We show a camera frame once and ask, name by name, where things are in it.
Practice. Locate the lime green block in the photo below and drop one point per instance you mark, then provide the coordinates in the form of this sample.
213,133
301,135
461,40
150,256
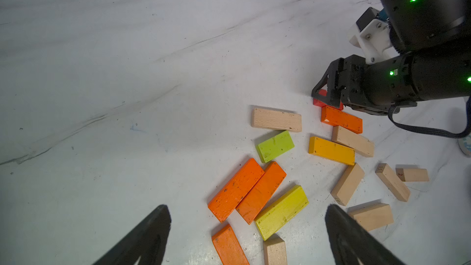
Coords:
274,147

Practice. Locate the natural wood block diagonal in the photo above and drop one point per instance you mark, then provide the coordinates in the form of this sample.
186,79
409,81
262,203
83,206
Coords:
393,182
347,184

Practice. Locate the natural wood block top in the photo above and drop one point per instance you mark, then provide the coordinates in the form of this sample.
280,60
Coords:
276,120

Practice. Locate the patterned red blue plate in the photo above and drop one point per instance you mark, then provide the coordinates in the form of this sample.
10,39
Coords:
465,145

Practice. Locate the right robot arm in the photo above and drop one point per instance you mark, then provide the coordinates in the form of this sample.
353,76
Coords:
413,51

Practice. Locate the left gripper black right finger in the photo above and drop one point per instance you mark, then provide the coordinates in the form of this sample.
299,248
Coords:
353,245

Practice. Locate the amber yellow block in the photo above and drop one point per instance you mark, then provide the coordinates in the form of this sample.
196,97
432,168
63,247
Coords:
331,150

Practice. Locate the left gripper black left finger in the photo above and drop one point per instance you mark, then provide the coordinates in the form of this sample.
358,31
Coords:
143,245

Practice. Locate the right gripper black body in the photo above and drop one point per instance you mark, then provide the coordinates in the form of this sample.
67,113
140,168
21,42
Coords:
341,84

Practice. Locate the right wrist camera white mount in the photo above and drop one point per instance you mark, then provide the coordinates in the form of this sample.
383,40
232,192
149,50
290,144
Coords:
371,33

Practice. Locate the orange block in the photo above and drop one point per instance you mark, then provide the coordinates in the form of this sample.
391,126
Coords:
228,247
261,193
231,195
335,117

